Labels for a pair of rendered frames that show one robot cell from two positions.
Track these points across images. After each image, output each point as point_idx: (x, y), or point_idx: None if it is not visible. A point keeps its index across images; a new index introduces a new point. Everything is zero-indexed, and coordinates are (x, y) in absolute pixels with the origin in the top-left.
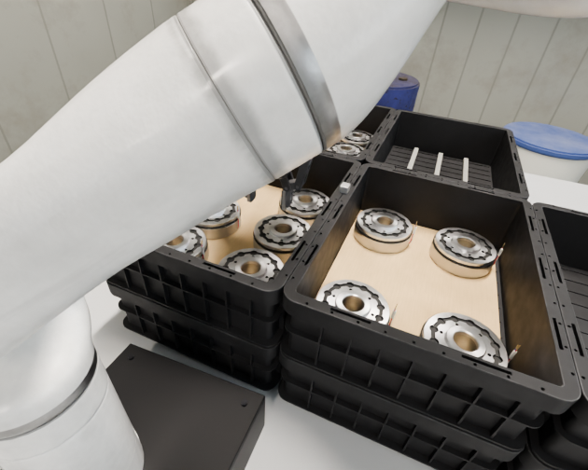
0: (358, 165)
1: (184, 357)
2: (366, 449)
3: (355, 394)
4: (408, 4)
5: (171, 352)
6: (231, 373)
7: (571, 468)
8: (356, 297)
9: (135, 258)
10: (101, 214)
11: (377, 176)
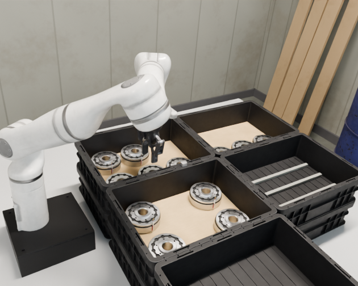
0: (211, 156)
1: (90, 211)
2: (122, 280)
3: (119, 245)
4: (80, 120)
5: (87, 207)
6: (99, 224)
7: None
8: (147, 211)
9: (42, 148)
10: (35, 138)
11: (219, 166)
